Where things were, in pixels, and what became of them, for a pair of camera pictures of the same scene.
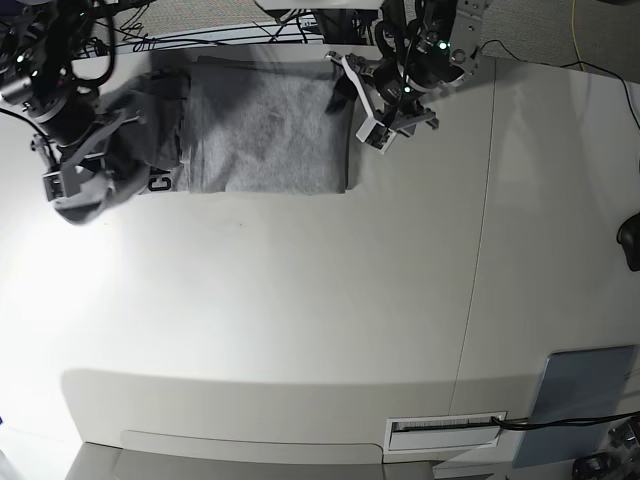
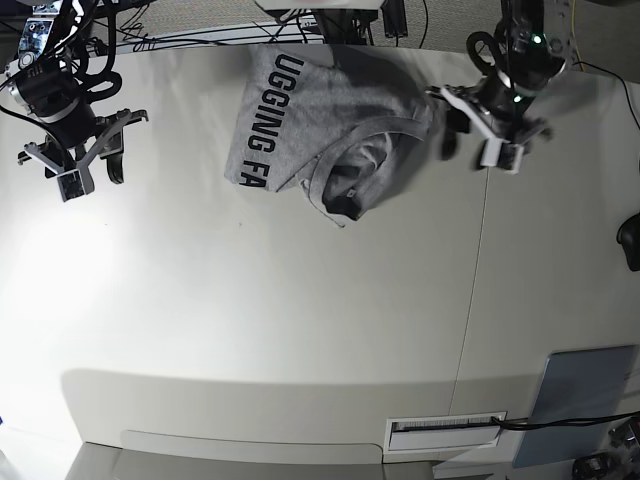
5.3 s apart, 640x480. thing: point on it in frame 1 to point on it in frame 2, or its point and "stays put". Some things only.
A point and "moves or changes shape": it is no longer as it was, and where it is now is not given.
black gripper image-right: [401, 82] to [496, 99]
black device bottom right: [599, 466] stays put
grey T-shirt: [211, 125] moves or changes shape
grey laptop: [577, 384] stays put
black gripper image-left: [67, 120] to [54, 98]
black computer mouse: [628, 236] stays put
